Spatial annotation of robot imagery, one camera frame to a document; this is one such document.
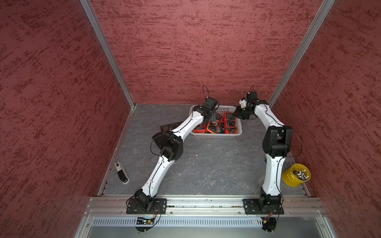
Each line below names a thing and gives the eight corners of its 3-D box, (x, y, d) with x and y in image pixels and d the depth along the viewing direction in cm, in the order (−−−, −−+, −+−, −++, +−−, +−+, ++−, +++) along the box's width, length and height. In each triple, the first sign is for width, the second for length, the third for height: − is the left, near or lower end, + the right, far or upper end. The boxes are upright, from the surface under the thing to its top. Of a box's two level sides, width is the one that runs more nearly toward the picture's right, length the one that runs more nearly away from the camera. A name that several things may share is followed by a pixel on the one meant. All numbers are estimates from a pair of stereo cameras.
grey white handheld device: (124, 185, 82) (121, 182, 78) (116, 165, 89) (112, 162, 86) (130, 181, 83) (127, 178, 80) (121, 162, 91) (118, 159, 87)
